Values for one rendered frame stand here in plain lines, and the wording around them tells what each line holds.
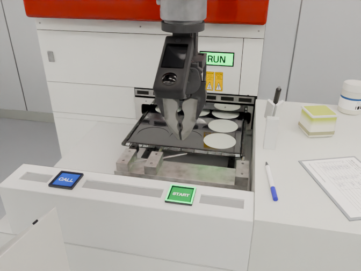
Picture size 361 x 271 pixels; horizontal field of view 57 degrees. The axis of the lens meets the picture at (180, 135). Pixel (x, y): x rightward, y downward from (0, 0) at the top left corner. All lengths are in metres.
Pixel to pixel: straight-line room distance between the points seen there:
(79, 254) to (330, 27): 2.30
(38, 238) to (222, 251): 0.38
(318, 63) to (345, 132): 1.73
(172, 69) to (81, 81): 0.86
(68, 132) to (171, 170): 0.66
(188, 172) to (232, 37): 0.48
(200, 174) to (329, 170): 0.32
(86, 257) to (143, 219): 0.20
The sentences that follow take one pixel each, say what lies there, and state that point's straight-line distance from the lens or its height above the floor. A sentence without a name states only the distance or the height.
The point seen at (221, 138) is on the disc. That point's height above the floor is 0.90.
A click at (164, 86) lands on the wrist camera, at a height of 1.23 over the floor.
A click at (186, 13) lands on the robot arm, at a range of 0.53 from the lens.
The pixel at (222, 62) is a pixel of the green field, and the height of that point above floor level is 1.09.
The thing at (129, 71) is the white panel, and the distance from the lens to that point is 1.25.
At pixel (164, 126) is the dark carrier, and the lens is 1.12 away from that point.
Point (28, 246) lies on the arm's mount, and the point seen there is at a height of 1.07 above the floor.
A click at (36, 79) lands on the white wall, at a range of 3.36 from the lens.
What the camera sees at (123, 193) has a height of 0.96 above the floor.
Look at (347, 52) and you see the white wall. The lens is 2.76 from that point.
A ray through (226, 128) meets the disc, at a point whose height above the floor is 0.90.
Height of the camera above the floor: 1.39
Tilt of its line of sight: 28 degrees down
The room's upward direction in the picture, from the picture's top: straight up
